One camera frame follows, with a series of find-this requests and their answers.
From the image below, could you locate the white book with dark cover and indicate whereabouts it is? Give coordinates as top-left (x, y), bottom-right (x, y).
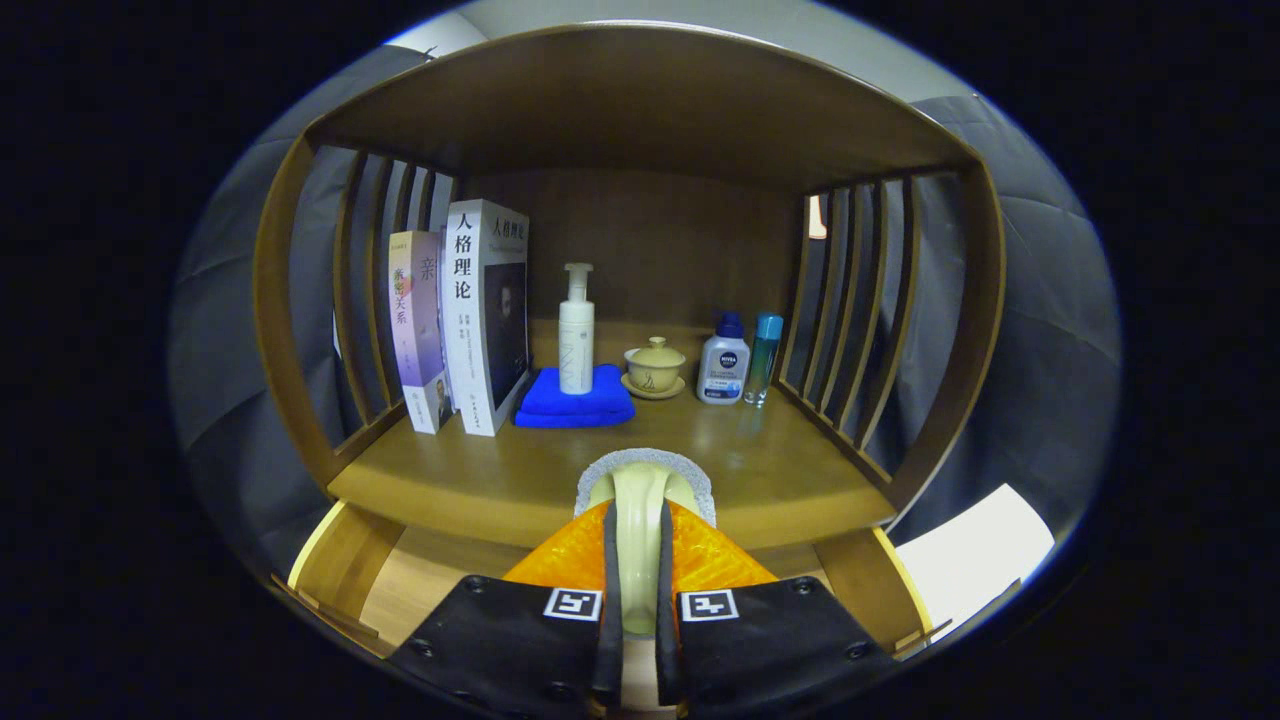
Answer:
top-left (440, 198), bottom-right (531, 437)

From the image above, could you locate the white table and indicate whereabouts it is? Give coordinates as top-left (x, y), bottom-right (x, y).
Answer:
top-left (893, 483), bottom-right (1056, 631)

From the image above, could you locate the slim teal bottle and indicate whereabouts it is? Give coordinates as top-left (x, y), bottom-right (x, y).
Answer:
top-left (743, 313), bottom-right (785, 408)

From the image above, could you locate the white pump bottle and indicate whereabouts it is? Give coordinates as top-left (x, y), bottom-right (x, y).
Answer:
top-left (558, 263), bottom-right (596, 396)

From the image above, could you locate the brown wooden countertop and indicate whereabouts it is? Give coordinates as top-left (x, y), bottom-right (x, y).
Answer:
top-left (328, 320), bottom-right (898, 549)

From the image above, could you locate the brown wooden cabinet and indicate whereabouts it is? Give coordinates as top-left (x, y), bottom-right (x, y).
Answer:
top-left (252, 25), bottom-right (1006, 551)

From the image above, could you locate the black backdrop cloth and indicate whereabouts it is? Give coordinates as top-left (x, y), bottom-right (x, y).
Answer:
top-left (168, 45), bottom-right (1123, 571)

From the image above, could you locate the white bottle with blue cap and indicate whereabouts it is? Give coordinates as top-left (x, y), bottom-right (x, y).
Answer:
top-left (696, 312), bottom-right (751, 406)

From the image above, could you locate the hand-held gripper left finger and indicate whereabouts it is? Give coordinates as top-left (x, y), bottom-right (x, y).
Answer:
top-left (385, 500), bottom-right (623, 719)

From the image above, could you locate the yellow lidded teacup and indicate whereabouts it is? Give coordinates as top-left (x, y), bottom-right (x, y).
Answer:
top-left (621, 336), bottom-right (688, 401)

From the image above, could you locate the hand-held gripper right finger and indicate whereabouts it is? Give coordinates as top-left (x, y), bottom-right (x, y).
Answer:
top-left (655, 498), bottom-right (901, 719)

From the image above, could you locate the blue folded cloth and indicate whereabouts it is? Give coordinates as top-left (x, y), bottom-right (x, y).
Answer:
top-left (513, 364), bottom-right (637, 430)

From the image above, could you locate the purple book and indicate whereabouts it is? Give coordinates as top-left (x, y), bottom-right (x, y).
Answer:
top-left (388, 230), bottom-right (454, 435)

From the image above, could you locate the brown wooden drawer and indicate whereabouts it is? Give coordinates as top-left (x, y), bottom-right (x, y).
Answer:
top-left (270, 500), bottom-right (951, 716)

